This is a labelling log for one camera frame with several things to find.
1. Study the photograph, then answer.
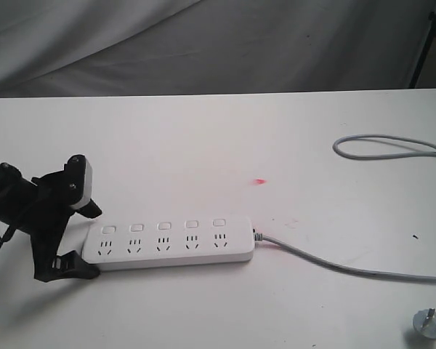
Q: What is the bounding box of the white five-outlet power strip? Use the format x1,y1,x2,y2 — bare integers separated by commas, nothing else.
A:
82,216,255,271

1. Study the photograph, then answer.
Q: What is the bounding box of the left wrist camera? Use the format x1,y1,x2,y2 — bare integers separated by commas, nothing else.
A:
65,154,92,210

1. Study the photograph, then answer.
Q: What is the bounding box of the white three-pin plug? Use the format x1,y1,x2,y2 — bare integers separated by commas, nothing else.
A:
412,308,436,340

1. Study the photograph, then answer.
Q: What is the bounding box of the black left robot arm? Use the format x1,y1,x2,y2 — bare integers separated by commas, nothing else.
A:
0,154,102,282

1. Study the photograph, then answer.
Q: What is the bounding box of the black tripod stand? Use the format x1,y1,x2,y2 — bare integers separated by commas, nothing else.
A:
408,7,436,89

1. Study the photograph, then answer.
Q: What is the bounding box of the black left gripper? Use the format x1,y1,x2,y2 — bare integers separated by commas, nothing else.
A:
31,165,102,282

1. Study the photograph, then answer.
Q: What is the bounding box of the grey backdrop cloth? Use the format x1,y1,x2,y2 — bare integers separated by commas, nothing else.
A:
0,1,436,97

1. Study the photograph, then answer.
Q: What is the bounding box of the grey power cord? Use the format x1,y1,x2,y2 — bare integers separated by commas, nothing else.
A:
253,135,436,283

